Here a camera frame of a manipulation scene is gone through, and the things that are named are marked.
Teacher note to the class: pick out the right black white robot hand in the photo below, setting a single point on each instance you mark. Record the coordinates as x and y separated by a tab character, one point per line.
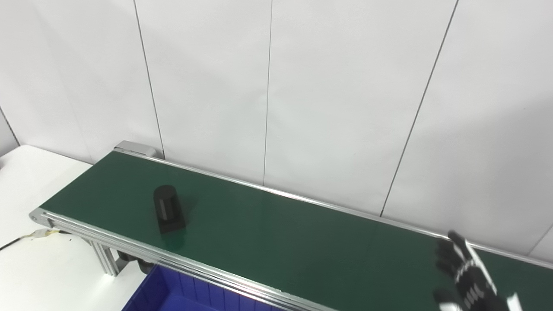
471	289

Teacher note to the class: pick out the black cylinder block part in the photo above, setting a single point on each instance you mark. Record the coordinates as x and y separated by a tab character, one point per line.
166	207

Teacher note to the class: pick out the green conveyor belt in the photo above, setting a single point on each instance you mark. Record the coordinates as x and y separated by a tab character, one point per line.
281	242
129	247

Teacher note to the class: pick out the blue bin with white parts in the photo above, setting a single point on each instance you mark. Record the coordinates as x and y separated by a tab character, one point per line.
173	293

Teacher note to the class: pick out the black conveyor drive motor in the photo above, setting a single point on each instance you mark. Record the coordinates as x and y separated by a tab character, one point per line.
144	264

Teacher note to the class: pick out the grey conveyor end housing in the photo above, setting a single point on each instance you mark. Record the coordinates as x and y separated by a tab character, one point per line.
136	149

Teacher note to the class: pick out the aluminium conveyor leg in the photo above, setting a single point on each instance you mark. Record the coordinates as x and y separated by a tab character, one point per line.
107	259

